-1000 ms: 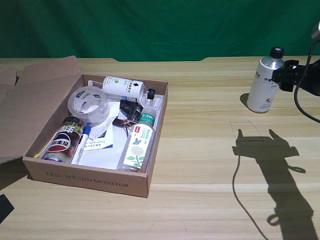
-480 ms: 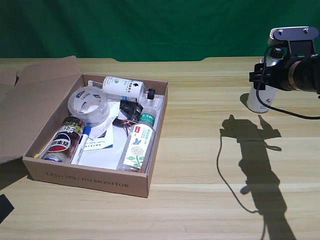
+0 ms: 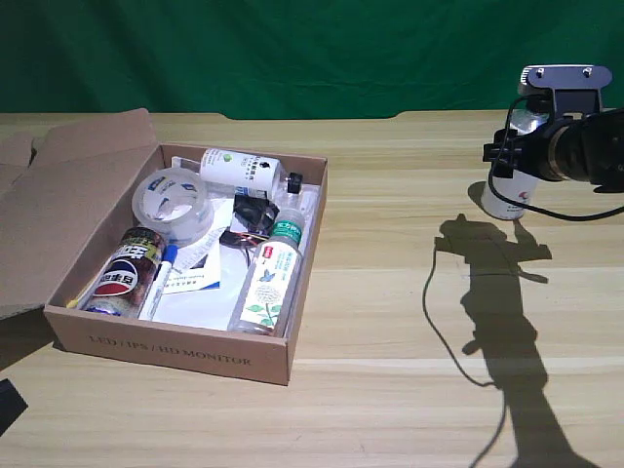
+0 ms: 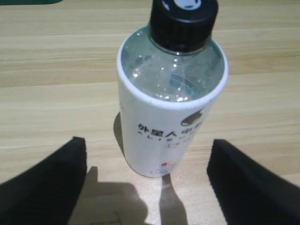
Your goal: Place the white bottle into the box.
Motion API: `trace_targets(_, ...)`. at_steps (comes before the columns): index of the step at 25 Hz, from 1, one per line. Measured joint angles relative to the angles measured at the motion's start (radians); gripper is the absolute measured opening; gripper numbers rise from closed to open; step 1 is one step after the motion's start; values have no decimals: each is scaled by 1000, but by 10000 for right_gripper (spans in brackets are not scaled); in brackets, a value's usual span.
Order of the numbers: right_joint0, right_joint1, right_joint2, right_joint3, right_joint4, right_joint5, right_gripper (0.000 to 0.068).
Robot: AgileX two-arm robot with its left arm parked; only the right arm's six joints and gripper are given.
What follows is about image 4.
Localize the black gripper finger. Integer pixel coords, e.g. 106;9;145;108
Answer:
0;136;88;225
206;138;300;225

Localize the white bottle with flame logo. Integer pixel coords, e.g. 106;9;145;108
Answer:
116;0;229;178

